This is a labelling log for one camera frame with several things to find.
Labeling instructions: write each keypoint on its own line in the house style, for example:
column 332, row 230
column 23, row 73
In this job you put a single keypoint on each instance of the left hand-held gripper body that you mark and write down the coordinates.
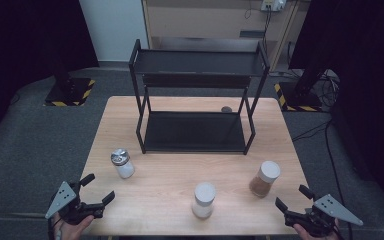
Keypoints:
column 67, row 200

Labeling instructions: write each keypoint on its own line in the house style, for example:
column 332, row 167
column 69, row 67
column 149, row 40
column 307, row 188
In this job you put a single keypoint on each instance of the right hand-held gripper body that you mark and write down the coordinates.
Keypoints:
column 330, row 210

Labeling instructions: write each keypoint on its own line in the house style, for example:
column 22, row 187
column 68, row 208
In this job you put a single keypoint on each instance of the white-lid jar of brown powder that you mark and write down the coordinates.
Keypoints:
column 265, row 180

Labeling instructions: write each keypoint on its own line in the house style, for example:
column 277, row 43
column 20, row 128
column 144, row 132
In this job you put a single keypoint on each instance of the silver-lid jar of white powder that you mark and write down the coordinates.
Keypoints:
column 124, row 165

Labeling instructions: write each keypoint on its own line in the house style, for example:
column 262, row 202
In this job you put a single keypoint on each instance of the black metal two-tier rack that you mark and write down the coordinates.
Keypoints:
column 198, row 131

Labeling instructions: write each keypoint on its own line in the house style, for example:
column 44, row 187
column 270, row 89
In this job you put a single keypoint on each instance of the person's left hand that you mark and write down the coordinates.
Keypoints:
column 69, row 231

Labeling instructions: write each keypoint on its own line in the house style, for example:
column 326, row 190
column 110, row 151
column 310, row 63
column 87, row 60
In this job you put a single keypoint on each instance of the person's right hand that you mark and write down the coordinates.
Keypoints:
column 313, row 237

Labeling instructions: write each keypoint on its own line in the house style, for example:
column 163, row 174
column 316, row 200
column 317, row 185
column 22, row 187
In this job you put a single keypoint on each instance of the white-lid jar of white powder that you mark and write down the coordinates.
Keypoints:
column 204, row 200

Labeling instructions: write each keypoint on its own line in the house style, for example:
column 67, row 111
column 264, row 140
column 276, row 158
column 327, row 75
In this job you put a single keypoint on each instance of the black stand with striped base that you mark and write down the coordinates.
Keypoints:
column 70, row 91
column 300, row 98

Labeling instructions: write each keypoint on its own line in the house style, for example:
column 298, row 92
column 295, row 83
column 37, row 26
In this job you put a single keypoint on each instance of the small grey round disc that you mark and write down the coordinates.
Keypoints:
column 226, row 109

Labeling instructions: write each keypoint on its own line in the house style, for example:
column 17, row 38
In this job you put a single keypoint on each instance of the black curtain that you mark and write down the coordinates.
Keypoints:
column 366, row 83
column 26, row 43

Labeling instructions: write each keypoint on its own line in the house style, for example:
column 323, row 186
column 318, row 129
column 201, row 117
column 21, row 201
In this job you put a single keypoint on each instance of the white panel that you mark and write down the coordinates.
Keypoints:
column 113, row 30

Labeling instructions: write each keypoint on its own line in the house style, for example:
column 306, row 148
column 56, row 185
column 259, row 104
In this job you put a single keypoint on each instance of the dark grey flat object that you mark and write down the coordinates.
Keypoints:
column 252, row 34

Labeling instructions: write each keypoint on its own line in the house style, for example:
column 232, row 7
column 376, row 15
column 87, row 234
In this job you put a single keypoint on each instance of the white power strip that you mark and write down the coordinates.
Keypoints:
column 272, row 4

